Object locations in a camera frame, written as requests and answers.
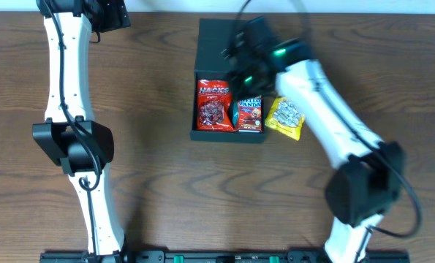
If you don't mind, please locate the red Hello Panda box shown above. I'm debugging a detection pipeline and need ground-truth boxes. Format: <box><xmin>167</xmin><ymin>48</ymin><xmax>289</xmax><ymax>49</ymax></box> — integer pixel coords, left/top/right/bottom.
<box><xmin>235</xmin><ymin>96</ymin><xmax>262</xmax><ymax>133</ymax></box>

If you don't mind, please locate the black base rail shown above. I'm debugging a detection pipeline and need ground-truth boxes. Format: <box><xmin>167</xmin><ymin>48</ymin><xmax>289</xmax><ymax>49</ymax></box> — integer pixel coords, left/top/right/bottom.
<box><xmin>39</xmin><ymin>250</ymin><xmax>411</xmax><ymax>263</ymax></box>

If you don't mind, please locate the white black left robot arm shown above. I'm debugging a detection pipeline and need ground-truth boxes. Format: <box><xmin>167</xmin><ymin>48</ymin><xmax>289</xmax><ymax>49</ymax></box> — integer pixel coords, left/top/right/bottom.
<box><xmin>32</xmin><ymin>0</ymin><xmax>135</xmax><ymax>262</ymax></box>

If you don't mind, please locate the red Hacks candy bag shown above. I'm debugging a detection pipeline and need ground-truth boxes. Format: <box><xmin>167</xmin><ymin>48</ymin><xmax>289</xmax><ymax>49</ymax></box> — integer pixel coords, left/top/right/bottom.
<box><xmin>197</xmin><ymin>80</ymin><xmax>234</xmax><ymax>132</ymax></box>

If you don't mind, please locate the yellow Hacks candy bag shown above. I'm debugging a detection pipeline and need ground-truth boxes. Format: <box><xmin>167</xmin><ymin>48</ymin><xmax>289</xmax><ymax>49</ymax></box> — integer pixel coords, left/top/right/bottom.
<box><xmin>265</xmin><ymin>97</ymin><xmax>305</xmax><ymax>141</ymax></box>

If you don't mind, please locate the teal Chunkies cookie box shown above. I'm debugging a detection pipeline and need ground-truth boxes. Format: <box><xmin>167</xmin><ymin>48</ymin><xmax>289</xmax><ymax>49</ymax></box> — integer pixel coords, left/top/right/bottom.
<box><xmin>232</xmin><ymin>102</ymin><xmax>239</xmax><ymax>132</ymax></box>

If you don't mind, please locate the dark green open box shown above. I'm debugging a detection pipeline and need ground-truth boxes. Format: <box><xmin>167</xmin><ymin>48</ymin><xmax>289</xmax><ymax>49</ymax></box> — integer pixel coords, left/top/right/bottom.
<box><xmin>190</xmin><ymin>18</ymin><xmax>266</xmax><ymax>143</ymax></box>

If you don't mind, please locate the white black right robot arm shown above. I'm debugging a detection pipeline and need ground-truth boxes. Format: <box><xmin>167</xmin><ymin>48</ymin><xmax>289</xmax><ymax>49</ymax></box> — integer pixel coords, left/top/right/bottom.
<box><xmin>224</xmin><ymin>30</ymin><xmax>406</xmax><ymax>262</ymax></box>

